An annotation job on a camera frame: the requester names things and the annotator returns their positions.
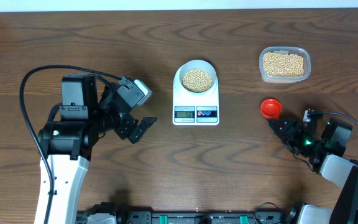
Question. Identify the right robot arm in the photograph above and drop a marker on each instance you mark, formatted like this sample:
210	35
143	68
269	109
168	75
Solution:
325	157

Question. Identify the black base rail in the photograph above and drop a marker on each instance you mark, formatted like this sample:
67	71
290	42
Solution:
105	213

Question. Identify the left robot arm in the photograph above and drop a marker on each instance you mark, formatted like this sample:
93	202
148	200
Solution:
73	128

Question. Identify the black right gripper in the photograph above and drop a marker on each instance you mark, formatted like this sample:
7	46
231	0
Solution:
289	139

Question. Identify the clear container of soybeans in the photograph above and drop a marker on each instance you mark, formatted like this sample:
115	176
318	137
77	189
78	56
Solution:
284	65

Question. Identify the grey bowl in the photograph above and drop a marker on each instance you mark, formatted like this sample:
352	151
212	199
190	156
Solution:
201	64

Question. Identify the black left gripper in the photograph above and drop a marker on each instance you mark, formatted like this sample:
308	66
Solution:
123	128

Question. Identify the red measuring scoop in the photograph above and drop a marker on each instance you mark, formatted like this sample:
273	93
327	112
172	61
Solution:
271	108

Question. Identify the white kitchen scale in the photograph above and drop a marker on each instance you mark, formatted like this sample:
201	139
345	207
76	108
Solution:
196	110

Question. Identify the soybeans in bowl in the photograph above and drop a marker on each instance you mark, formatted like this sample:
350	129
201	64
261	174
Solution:
197	80

